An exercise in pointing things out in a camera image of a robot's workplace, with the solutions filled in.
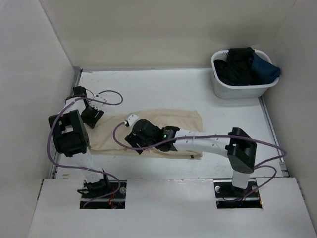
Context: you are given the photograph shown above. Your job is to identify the beige trousers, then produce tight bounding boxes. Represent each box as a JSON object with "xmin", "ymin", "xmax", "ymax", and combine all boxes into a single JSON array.
[{"xmin": 85, "ymin": 109, "xmax": 203, "ymax": 159}]

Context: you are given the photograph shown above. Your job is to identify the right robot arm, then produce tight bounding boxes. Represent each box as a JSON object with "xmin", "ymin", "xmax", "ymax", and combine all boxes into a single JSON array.
[{"xmin": 125, "ymin": 118, "xmax": 257, "ymax": 196}]

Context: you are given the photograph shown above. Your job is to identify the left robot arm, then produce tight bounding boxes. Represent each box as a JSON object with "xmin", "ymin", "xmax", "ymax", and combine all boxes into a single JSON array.
[{"xmin": 49, "ymin": 86, "xmax": 111, "ymax": 199}]

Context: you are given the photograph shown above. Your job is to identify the black trousers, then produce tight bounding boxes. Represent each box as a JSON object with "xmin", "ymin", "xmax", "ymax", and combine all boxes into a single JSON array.
[{"xmin": 214, "ymin": 47, "xmax": 255, "ymax": 86}]

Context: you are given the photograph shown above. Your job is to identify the navy blue trousers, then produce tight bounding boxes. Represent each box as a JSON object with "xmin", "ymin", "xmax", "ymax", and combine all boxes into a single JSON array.
[{"xmin": 251, "ymin": 53, "xmax": 281, "ymax": 85}]

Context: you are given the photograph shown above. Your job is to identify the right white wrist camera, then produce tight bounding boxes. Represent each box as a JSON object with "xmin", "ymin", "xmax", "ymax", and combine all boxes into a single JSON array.
[{"xmin": 125, "ymin": 113, "xmax": 140, "ymax": 127}]

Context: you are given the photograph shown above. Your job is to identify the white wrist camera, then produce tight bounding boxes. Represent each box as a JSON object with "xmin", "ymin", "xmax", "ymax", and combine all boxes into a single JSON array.
[
  {"xmin": 125, "ymin": 113, "xmax": 140, "ymax": 127},
  {"xmin": 95, "ymin": 94, "xmax": 107, "ymax": 106}
]

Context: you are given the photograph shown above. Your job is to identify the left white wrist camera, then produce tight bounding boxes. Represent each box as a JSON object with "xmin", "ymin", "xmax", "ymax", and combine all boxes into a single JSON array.
[{"xmin": 95, "ymin": 94, "xmax": 107, "ymax": 106}]

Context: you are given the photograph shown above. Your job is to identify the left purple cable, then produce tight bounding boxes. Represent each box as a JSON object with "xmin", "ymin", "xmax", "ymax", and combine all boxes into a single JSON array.
[{"xmin": 47, "ymin": 89, "xmax": 124, "ymax": 209}]

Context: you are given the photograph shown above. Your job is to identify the purple cable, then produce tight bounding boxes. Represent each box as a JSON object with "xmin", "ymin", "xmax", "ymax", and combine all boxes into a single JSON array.
[
  {"xmin": 47, "ymin": 89, "xmax": 124, "ymax": 209},
  {"xmin": 112, "ymin": 121, "xmax": 288, "ymax": 204}
]

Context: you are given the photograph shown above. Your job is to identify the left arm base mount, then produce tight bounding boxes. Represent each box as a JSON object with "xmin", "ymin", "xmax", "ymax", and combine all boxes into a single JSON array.
[{"xmin": 77, "ymin": 180, "xmax": 127, "ymax": 209}]

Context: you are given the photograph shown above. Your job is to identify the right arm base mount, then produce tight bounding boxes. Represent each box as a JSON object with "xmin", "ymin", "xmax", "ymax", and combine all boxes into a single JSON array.
[{"xmin": 213, "ymin": 179, "xmax": 263, "ymax": 209}]

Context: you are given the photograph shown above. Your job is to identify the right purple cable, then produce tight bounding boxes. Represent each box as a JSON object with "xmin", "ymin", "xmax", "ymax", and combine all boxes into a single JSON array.
[{"xmin": 112, "ymin": 121, "xmax": 288, "ymax": 204}]

